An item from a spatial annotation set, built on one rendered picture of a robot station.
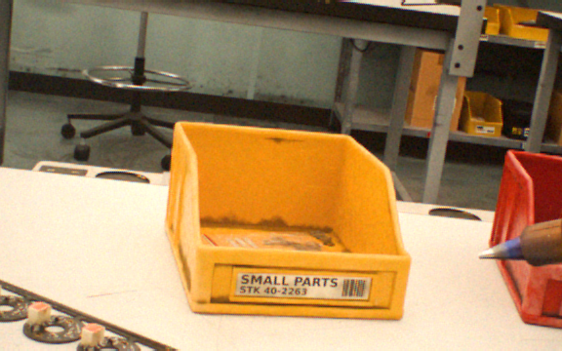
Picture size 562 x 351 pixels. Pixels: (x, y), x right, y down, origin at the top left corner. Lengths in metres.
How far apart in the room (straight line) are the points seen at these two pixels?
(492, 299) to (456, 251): 0.07
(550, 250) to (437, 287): 0.32
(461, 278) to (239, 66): 4.09
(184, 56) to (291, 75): 0.51
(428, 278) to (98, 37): 4.14
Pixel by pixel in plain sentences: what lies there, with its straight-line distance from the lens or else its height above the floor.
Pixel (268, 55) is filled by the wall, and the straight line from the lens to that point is 4.58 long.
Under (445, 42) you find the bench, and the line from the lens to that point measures 2.55.
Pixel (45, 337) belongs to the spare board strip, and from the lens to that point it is 0.39.
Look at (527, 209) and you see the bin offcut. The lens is 0.50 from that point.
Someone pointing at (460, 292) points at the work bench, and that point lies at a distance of 0.50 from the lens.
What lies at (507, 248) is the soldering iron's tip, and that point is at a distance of 0.19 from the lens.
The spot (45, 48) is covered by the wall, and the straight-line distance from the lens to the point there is 4.65.
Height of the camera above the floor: 0.92
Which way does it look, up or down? 15 degrees down
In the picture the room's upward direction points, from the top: 8 degrees clockwise
